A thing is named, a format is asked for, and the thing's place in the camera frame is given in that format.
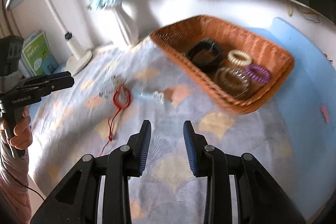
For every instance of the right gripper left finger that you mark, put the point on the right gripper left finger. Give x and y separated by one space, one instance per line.
139 144

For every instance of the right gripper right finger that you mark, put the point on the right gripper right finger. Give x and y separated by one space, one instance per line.
195 148

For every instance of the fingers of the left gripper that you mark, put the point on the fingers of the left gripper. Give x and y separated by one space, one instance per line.
57 82

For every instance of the pink sleeved left forearm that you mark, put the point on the pink sleeved left forearm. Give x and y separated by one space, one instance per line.
15 202

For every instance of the person's left hand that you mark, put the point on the person's left hand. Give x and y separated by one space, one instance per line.
23 137

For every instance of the green book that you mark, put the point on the green book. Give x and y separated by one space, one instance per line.
37 58

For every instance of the patterned bed sheet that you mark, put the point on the patterned bed sheet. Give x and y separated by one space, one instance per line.
99 113

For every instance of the light blue hair clip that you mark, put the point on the light blue hair clip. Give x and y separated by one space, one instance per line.
159 97

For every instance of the white vase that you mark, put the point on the white vase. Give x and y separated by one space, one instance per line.
128 29

